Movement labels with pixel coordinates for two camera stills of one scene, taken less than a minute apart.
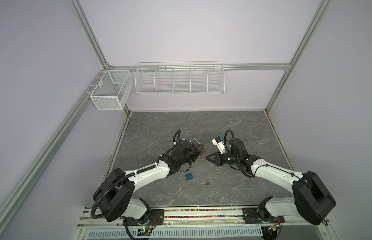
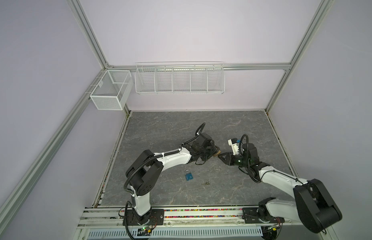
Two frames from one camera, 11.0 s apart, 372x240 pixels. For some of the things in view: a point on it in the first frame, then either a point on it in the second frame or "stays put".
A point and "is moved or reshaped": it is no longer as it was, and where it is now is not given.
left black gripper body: x=193 y=153 -> x=210 y=150
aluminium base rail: x=205 y=217 stays put
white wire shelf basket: x=179 y=78 stays put
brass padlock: x=203 y=148 is moved or reshaped
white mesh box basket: x=112 y=91 stays put
